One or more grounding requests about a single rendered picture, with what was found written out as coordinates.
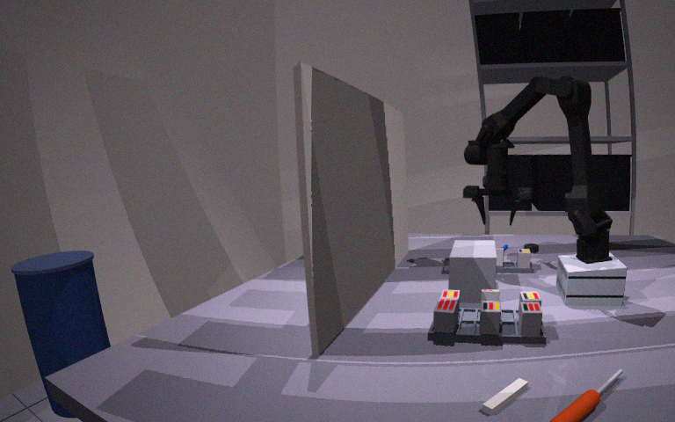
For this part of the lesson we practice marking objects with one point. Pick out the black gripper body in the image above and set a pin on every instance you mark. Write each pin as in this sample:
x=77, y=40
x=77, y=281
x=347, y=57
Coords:
x=498, y=180

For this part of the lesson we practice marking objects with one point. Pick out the red-handled screwdriver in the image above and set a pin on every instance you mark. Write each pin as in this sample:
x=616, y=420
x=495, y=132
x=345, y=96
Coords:
x=584, y=404

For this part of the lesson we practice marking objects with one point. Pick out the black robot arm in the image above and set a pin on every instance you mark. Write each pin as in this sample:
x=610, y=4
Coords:
x=583, y=203

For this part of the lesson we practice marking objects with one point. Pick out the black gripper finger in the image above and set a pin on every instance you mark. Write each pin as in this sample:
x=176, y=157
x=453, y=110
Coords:
x=480, y=204
x=515, y=205

